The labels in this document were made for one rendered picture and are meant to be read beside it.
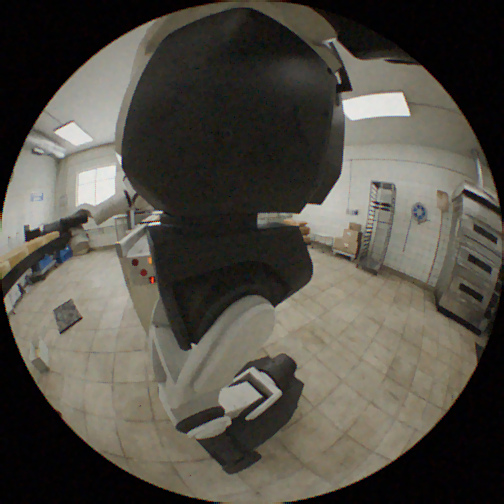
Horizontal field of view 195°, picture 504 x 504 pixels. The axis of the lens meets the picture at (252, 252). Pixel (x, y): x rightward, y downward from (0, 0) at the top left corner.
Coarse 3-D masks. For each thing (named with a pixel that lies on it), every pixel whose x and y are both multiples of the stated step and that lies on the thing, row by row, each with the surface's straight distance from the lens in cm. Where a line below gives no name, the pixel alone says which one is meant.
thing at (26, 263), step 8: (56, 240) 34; (64, 240) 37; (40, 248) 29; (48, 248) 31; (32, 256) 27; (40, 256) 29; (16, 264) 24; (24, 264) 25; (32, 264) 27; (8, 272) 23; (16, 272) 24; (24, 272) 25; (8, 280) 22; (16, 280) 23; (8, 288) 22
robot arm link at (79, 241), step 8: (72, 216) 53; (80, 216) 54; (56, 224) 54; (64, 224) 52; (72, 224) 53; (80, 224) 55; (64, 232) 54; (72, 232) 55; (80, 232) 55; (72, 240) 55; (80, 240) 54; (88, 240) 56; (64, 248) 56; (72, 248) 56; (80, 248) 58
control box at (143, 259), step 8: (128, 256) 73; (136, 256) 71; (144, 256) 70; (128, 264) 73; (144, 264) 71; (136, 272) 73; (152, 272) 72; (136, 280) 75; (144, 280) 74; (152, 280) 74
